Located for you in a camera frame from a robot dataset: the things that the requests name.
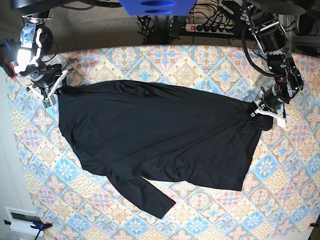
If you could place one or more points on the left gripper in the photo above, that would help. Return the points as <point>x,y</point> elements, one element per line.
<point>270,99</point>

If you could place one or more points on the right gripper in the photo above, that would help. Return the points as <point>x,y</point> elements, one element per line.
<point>45,78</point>

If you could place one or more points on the black t-shirt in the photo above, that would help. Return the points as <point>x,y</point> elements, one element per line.
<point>135,132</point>

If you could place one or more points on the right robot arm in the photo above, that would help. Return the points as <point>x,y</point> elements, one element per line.
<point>36,40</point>

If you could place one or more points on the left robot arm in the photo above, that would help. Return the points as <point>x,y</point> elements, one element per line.
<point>261,19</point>

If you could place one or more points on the black round stool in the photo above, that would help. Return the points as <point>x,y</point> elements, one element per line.
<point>46,39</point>

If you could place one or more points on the red black clamp left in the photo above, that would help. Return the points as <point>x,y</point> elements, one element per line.
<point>8,67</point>

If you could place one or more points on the white power strip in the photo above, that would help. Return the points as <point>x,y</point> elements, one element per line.
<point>209,28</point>

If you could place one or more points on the patterned tablecloth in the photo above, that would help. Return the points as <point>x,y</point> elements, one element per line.
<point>280,194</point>

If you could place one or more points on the blue clamp bottom left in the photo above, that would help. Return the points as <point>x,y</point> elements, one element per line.
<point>37,225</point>

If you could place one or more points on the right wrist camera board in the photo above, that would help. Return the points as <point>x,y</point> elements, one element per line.
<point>48,102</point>

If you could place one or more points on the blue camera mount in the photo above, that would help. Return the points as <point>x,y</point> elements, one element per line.
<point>157,7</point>

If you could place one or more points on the white wall vent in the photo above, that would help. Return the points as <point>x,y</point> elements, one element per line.
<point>22,220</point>

